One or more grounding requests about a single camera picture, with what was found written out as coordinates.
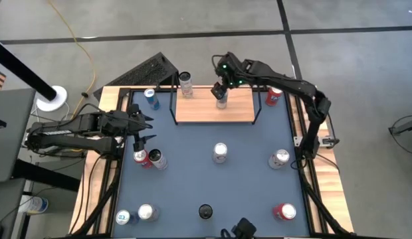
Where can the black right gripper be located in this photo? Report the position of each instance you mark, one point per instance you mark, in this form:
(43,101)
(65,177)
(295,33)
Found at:
(231,74)

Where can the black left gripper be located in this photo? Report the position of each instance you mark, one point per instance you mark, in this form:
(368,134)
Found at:
(129,124)

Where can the blue silver Red Bull can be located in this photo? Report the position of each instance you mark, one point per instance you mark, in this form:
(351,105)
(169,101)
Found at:
(123,217)
(153,101)
(222,104)

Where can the white Celsius can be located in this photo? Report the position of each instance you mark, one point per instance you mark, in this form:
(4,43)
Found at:
(159,162)
(186,88)

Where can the red Fanta can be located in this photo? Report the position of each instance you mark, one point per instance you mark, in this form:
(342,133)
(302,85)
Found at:
(144,161)
(285,211)
(272,99)

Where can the silver Diet Coke can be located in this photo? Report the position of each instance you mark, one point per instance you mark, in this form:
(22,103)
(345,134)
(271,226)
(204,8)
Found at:
(147,212)
(277,161)
(220,156)

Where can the black can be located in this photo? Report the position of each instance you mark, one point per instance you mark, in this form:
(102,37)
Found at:
(205,211)

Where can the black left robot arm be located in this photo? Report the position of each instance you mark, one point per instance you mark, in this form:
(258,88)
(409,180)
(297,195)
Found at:
(60,139)

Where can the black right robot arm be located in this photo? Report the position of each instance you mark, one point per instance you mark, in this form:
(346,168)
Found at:
(292,84)

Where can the small black plug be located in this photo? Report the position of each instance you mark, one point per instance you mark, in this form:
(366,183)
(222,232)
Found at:
(84,95)

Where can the blue grey table mat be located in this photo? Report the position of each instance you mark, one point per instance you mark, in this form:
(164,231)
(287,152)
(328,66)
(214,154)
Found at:
(242,186)

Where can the white bottle blue label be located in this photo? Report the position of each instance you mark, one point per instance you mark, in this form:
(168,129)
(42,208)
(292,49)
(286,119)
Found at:
(35,204)

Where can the grey desk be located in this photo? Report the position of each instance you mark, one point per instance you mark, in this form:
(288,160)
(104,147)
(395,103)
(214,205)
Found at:
(10,139)

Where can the black pole white round base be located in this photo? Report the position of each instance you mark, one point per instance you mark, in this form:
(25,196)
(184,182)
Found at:
(20,68)

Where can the grey stand foot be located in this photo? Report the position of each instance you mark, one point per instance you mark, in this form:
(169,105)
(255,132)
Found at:
(407,127)

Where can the wooden shelf black metal frame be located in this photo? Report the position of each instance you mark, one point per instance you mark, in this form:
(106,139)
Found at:
(206,111)

